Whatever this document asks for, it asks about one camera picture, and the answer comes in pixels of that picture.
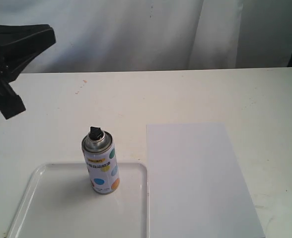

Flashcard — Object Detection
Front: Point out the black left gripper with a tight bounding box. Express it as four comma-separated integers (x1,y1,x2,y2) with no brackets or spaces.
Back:
0,24,56,119

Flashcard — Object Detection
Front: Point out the white polka-dot spray can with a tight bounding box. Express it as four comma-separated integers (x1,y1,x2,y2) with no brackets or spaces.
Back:
81,126,120,195

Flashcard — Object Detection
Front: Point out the white backdrop cloth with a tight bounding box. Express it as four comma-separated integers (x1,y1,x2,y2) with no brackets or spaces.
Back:
0,0,292,73

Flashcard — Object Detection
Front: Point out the white square plastic tray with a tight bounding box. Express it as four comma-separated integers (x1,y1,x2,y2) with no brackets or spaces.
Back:
7,162,149,238

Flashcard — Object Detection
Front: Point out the white paper sheet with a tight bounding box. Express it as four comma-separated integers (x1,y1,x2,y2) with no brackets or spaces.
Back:
146,122,265,238

